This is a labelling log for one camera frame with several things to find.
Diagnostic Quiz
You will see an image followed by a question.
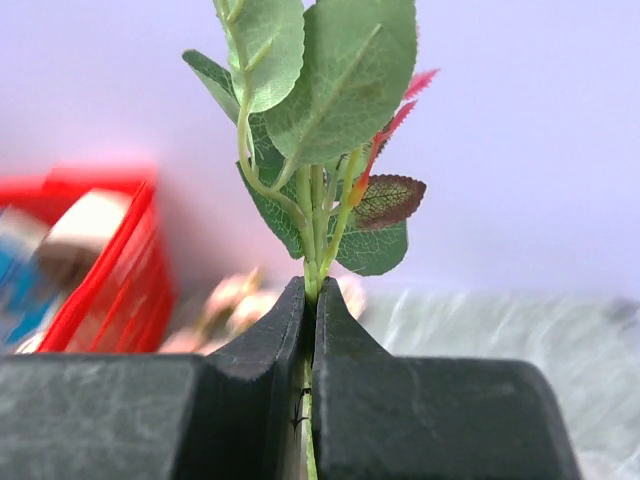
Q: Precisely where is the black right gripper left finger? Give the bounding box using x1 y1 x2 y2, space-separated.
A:
1 277 309 479

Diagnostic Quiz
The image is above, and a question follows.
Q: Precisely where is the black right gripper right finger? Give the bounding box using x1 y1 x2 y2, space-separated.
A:
312 278 582 479

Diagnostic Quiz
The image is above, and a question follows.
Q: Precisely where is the pink artificial flower bouquet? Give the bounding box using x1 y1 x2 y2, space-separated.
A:
179 1 433 479

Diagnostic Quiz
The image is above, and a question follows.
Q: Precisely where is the red plastic shopping basket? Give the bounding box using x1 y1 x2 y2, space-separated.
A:
1 166 175 353

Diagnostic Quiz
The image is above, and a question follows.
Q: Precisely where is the brown paper roll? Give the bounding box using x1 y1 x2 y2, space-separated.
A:
36 189 132 292

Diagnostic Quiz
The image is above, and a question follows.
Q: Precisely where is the blue product box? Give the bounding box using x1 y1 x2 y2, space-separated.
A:
1 206 60 354

